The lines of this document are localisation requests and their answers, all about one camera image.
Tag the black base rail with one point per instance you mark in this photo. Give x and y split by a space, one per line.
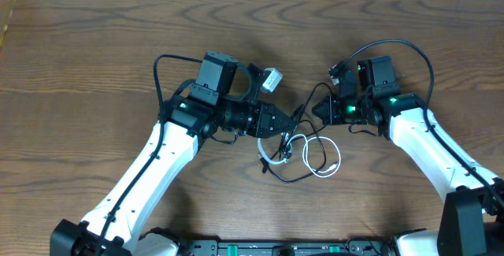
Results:
275 248

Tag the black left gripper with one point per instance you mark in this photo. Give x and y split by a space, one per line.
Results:
283 128

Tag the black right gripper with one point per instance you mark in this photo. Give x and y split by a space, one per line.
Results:
327 118

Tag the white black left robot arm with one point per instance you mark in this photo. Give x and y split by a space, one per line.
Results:
115 225

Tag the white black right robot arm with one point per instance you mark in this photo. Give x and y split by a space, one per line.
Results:
472 218

